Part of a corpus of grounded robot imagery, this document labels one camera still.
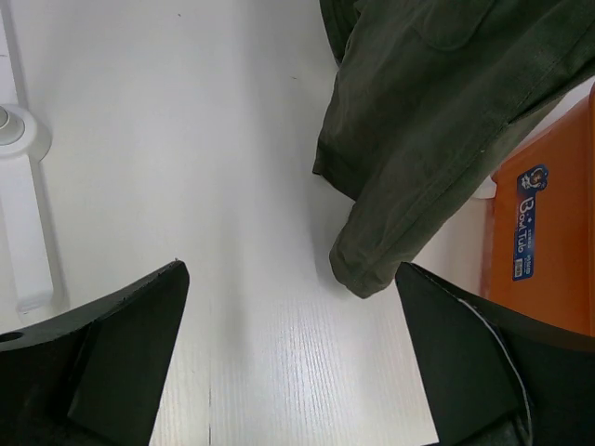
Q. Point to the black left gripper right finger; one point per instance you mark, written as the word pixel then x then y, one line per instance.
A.
pixel 493 376

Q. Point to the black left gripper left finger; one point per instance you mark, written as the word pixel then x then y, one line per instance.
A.
pixel 95 374

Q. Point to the dark green shorts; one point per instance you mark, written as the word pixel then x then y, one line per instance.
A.
pixel 430 97

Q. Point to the orange plastic tub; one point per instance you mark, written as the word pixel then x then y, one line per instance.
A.
pixel 542 257

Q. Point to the white rack base foot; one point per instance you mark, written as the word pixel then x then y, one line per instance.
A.
pixel 25 142

